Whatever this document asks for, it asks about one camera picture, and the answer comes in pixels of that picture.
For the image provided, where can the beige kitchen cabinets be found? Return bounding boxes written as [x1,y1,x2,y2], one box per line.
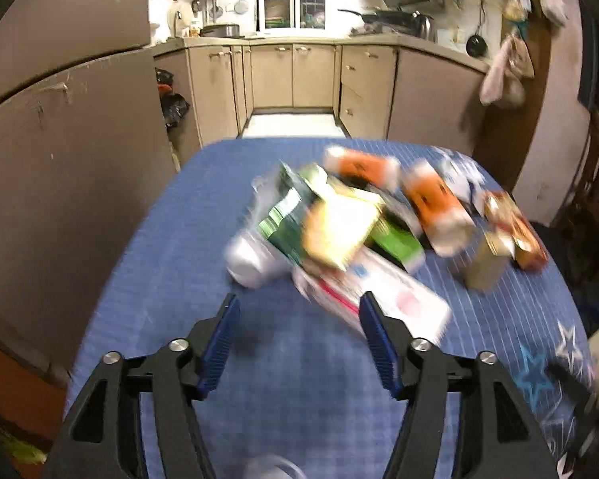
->
[150,35,489,161]

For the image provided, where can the orange paper cup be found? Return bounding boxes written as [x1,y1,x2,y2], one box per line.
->
[323,145,401,192]
[401,159,476,257]

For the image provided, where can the blue grid table mat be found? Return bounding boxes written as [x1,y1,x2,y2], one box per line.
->
[69,137,593,478]

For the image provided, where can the green white carton box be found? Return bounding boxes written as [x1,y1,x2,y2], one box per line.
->
[256,163,425,273]

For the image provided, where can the beige open cigarette pack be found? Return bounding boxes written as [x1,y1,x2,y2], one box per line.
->
[463,230,515,292]

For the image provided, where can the small black hanging pan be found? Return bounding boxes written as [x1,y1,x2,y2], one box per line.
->
[465,0,488,58]

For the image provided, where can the golden cigarette pack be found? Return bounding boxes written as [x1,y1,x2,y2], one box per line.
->
[301,194,384,270]

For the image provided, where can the black trash bags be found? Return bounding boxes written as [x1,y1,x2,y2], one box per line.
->
[155,68,190,130]

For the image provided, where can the black wok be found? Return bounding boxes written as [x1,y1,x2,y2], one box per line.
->
[339,9,419,27]

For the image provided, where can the crumpled white blue paper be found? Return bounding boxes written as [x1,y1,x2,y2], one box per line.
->
[434,147,486,216]

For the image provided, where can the white medicine box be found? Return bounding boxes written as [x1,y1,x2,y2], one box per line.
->
[292,247,452,344]

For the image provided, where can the beige refrigerator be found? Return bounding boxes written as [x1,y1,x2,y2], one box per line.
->
[0,0,175,373]

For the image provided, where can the metal kettle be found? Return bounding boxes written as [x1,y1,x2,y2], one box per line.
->
[412,11,437,42]

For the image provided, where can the red gold cigarette pack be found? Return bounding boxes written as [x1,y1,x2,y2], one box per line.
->
[484,190,549,273]

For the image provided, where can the hanging cloth bags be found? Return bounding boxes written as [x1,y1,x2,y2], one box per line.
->
[479,0,534,109]

